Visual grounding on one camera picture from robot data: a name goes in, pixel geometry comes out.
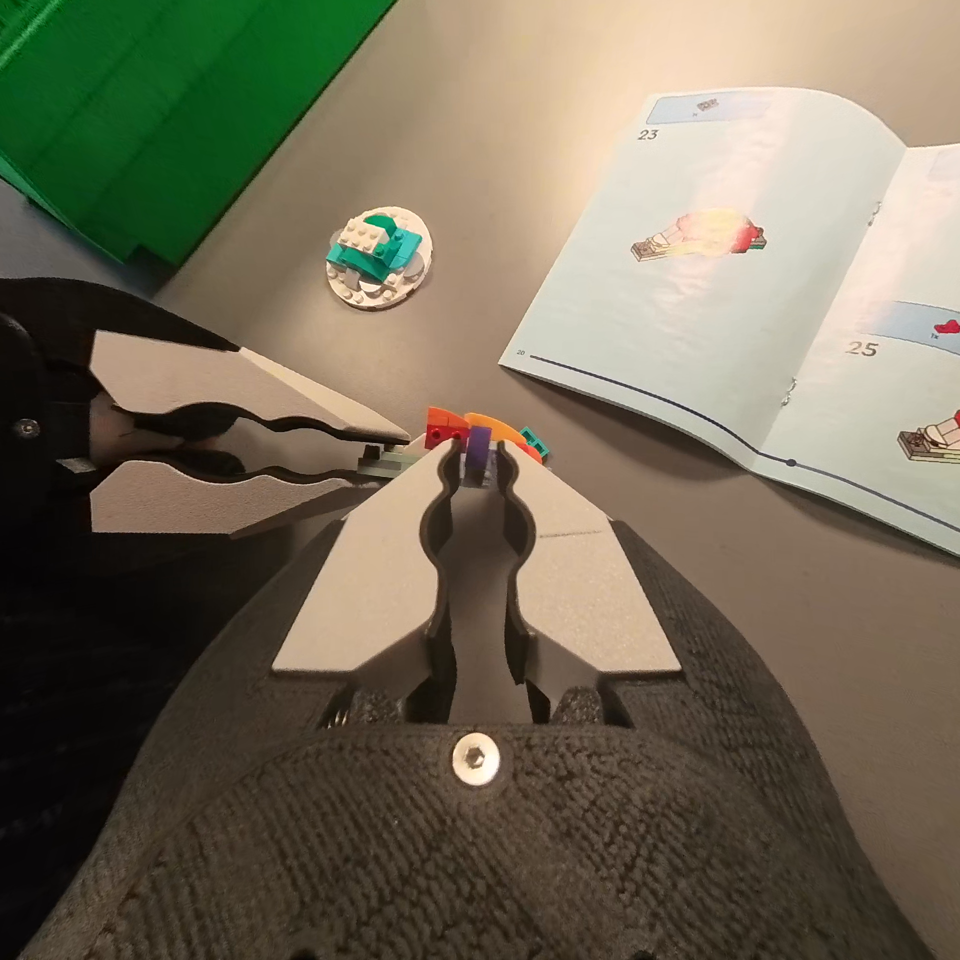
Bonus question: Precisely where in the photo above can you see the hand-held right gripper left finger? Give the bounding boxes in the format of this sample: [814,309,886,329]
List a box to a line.
[270,438,461,708]

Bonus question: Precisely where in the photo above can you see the round white lego base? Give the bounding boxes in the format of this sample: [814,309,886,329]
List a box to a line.
[324,206,435,313]

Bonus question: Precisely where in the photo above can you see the green plastic bin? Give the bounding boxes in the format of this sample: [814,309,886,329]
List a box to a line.
[0,0,400,266]

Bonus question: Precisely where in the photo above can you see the multicolour lego assembly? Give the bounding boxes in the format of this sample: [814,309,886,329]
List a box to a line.
[358,405,554,489]

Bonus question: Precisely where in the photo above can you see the open instruction booklet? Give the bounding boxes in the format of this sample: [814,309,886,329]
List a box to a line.
[498,86,960,558]

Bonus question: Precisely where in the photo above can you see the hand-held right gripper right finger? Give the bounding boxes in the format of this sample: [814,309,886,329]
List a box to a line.
[498,440,684,704]

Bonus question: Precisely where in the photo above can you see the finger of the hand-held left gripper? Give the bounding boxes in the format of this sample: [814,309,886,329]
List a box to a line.
[88,459,393,541]
[88,330,413,445]

